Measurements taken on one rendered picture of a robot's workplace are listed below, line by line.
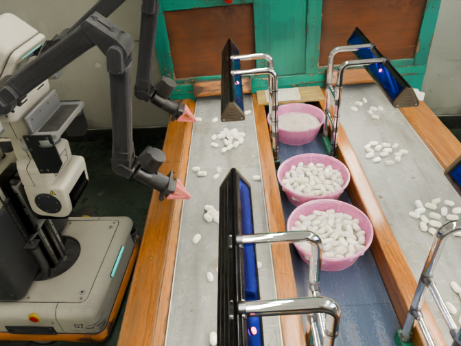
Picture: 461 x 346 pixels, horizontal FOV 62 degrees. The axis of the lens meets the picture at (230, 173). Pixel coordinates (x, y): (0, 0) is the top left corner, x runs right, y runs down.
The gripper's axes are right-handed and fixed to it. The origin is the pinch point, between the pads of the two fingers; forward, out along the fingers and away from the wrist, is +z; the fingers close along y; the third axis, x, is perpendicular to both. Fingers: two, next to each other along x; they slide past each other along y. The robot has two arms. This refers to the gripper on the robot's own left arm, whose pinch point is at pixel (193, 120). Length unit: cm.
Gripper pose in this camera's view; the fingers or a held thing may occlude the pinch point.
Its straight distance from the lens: 169.6
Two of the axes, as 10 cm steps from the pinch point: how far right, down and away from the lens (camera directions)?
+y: -0.1, -6.1, 7.9
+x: -5.8, 6.5, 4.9
